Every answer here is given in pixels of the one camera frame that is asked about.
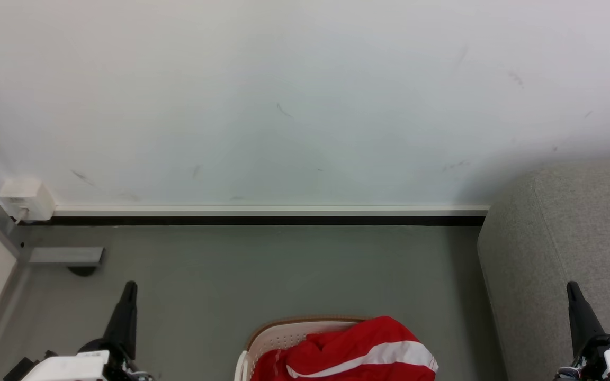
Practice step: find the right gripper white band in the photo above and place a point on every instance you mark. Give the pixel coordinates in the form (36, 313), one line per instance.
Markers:
(601, 360)

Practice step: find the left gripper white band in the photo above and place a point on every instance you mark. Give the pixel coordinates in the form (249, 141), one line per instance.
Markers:
(98, 365)

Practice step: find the red white-striped garment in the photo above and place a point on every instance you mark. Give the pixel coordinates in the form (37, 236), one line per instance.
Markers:
(358, 354)

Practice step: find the grey fabric sofa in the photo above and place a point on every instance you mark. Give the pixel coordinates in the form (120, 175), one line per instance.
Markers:
(548, 254)

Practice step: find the white laundry basket brown rim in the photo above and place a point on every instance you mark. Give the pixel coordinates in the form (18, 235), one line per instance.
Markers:
(278, 336)

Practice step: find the white and black baseboard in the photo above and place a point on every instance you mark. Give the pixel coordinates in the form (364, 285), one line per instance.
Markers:
(268, 214)

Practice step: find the black round frame foot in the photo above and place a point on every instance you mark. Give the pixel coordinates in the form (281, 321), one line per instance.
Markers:
(82, 270)

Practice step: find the grey metal frame post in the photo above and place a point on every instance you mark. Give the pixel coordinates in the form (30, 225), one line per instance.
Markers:
(66, 255)

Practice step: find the white wall socket box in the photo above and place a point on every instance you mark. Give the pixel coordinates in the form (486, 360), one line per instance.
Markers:
(27, 196)

